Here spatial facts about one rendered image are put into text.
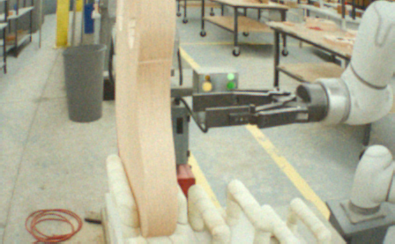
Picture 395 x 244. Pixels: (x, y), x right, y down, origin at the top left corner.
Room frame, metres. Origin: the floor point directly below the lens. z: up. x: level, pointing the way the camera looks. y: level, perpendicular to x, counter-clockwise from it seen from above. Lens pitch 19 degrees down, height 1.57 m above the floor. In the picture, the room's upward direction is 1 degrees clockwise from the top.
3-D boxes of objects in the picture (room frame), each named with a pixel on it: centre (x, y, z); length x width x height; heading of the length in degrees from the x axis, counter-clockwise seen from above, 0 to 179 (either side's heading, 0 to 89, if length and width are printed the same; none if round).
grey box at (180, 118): (1.97, 0.10, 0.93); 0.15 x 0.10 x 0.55; 13
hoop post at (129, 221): (0.61, 0.11, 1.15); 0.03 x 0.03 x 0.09
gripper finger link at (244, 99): (0.79, -0.11, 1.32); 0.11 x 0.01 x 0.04; 84
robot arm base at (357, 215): (1.35, -0.66, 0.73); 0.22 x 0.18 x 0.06; 5
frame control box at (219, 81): (1.85, -0.03, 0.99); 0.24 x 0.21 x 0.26; 13
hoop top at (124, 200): (0.70, 0.13, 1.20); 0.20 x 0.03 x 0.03; 16
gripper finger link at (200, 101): (0.77, -0.03, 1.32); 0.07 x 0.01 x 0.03; 106
